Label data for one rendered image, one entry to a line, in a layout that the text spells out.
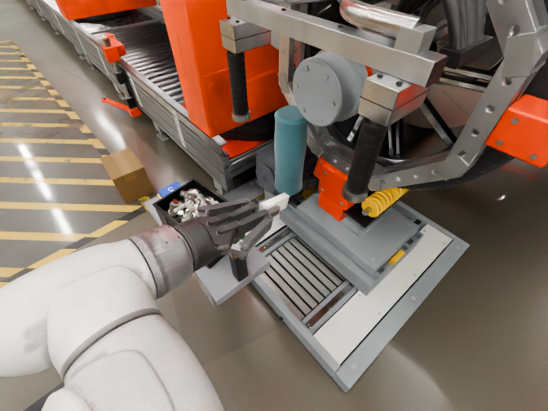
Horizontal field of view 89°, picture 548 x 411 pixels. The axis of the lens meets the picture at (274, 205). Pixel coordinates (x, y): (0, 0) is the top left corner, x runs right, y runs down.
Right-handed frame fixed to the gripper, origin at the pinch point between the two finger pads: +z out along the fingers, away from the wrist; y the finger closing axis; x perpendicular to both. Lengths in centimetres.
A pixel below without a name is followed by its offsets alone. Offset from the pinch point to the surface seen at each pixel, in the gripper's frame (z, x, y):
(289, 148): 20.0, -1.6, 14.0
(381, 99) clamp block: 0.9, -24.3, -11.7
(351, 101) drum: 14.4, -19.4, -1.5
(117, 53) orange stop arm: 41, 12, 171
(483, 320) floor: 77, 52, -56
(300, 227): 47, 43, 18
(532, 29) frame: 20.1, -34.9, -20.3
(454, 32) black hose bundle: 7.2, -32.6, -14.6
